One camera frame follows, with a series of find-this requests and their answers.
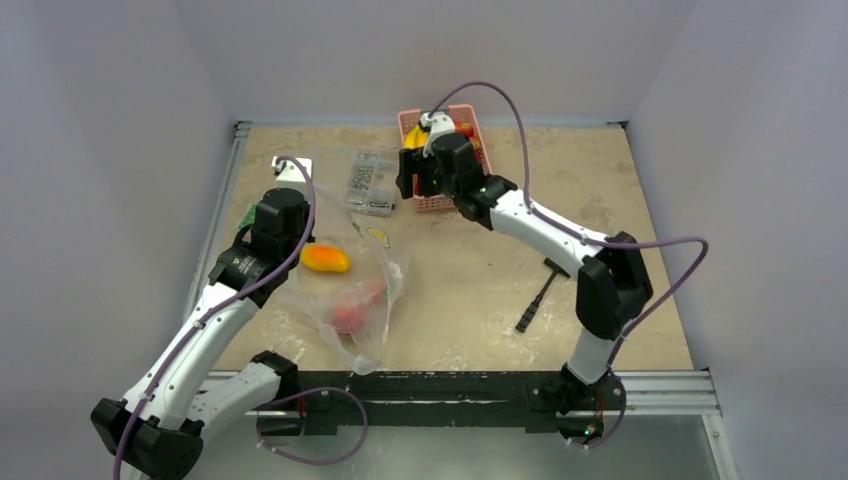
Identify small yellow fake banana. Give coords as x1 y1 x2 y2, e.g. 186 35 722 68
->
403 125 429 150

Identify red fake grape bunch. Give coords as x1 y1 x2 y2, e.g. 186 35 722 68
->
454 122 484 158

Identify orange fake fruit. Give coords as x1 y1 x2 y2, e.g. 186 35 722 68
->
300 244 351 273

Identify clear plastic bag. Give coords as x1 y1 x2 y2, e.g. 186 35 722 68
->
275 184 409 375

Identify pink red fake peach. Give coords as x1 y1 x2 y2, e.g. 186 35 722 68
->
329 281 387 336

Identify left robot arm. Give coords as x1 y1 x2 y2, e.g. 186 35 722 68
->
91 186 316 479

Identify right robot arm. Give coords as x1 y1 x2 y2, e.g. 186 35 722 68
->
396 133 653 407

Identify pink plastic basket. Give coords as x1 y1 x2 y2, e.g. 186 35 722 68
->
397 104 491 212

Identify green label small box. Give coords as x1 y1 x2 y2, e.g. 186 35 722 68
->
237 204 257 229

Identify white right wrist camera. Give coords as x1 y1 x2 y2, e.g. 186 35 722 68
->
419 111 456 157

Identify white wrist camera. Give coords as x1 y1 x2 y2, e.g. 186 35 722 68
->
271 156 313 201
419 111 456 157

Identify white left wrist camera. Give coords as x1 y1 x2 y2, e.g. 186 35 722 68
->
271 156 313 201

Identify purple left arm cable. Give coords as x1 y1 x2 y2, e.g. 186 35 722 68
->
112 155 318 480

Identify black T-handle tool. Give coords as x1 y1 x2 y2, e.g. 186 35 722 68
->
515 258 571 333

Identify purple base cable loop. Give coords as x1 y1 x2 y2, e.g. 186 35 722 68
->
256 386 370 467

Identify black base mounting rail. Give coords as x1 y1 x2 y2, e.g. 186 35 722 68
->
256 371 626 441

